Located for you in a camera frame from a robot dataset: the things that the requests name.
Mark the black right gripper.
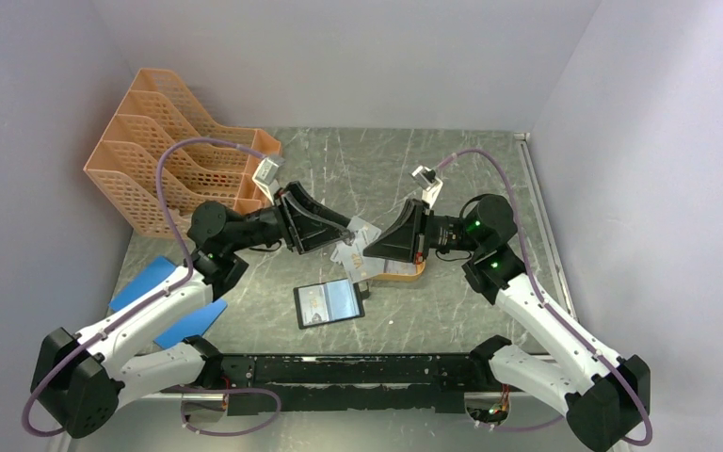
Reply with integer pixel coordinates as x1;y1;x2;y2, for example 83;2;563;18
362;198;483;264

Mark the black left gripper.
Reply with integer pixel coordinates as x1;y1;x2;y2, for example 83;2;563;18
227;181;353;255

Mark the white VIP card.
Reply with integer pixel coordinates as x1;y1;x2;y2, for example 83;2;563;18
346;216;381;250
330;241;379;283

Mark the orange oval tray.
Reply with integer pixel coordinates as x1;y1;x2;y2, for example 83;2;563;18
374;260;426;283

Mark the black leather card holder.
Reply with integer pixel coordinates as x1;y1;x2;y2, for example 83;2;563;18
293;279;370;330

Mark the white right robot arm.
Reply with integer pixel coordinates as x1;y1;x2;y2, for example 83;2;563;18
363;194;651;451

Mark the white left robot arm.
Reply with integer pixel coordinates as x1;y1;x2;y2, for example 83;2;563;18
21;182;350;438

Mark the credit card in tray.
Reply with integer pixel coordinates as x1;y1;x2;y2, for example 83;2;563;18
384;260;418;276

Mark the blue folder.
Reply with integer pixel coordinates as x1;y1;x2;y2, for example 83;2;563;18
109;256;228;348

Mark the orange mesh file organizer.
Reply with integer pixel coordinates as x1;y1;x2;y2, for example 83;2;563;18
84;68;281;238

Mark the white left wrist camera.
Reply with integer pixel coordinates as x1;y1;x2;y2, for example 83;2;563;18
252;154;284;202

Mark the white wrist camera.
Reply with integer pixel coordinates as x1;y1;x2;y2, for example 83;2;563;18
252;154;284;202
411;166;443;208

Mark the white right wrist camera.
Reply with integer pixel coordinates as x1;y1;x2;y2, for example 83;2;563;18
411;166;443;208

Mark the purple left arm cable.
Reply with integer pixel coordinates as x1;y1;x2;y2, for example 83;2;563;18
21;137;282;438

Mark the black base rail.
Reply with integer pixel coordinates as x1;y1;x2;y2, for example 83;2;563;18
217;353;502;415

